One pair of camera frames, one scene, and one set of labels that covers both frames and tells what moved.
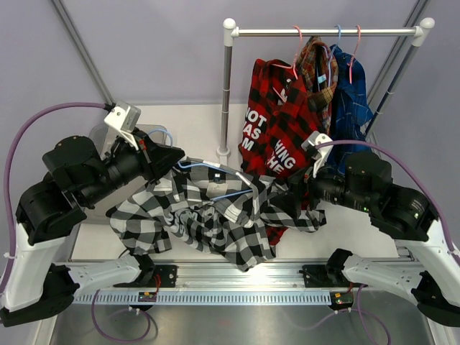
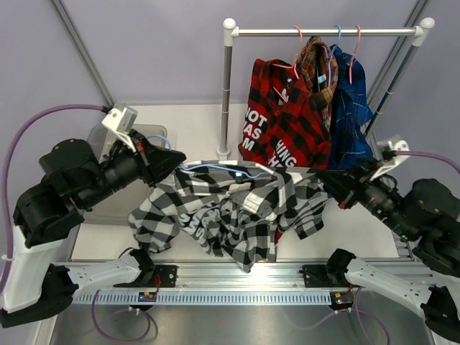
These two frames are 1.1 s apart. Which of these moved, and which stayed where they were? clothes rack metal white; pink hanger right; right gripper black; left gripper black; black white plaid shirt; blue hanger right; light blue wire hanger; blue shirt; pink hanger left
Moved: right gripper black; black white plaid shirt; light blue wire hanger
Stayed: blue hanger right; clothes rack metal white; left gripper black; pink hanger right; pink hanger left; blue shirt
